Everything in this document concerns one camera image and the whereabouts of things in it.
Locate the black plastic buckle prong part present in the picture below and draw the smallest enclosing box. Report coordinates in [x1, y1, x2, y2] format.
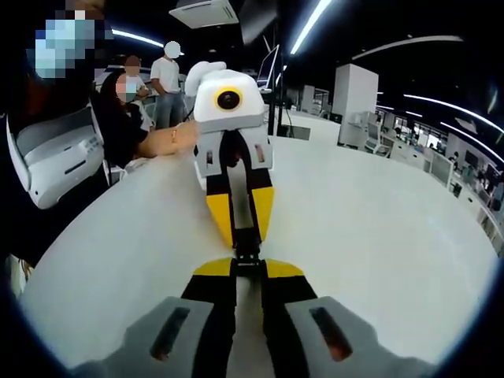
[235, 254, 263, 278]

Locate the ceiling light strip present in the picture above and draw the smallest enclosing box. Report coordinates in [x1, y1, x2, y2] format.
[351, 35, 465, 61]
[288, 0, 335, 57]
[402, 93, 504, 135]

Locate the person's left hand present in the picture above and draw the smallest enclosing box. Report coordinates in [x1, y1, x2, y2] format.
[176, 120, 201, 152]

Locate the ceiling air conditioner unit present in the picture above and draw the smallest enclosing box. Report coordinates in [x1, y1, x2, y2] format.
[169, 0, 239, 30]

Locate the person's dark shirt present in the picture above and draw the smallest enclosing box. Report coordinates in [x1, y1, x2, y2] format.
[0, 58, 151, 267]

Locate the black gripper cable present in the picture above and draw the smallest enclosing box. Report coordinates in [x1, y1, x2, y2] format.
[180, 93, 197, 124]

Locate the computer monitor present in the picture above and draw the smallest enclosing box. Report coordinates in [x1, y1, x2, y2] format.
[257, 43, 282, 93]

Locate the black plastic buckle socket part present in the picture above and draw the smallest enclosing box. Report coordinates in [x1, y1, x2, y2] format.
[232, 227, 263, 258]

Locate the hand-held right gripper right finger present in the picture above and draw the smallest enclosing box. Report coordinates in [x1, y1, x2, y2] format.
[261, 257, 439, 378]

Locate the white office chair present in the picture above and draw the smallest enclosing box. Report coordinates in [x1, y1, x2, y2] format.
[365, 120, 390, 155]

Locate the black stand pole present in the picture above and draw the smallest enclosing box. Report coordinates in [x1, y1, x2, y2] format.
[269, 89, 285, 138]

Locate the tall white cabinet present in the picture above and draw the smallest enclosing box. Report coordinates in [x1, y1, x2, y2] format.
[332, 62, 380, 150]

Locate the white office desk row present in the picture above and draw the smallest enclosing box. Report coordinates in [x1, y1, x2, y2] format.
[388, 133, 504, 241]

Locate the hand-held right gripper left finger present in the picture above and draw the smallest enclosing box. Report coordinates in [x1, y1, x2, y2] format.
[74, 255, 239, 378]

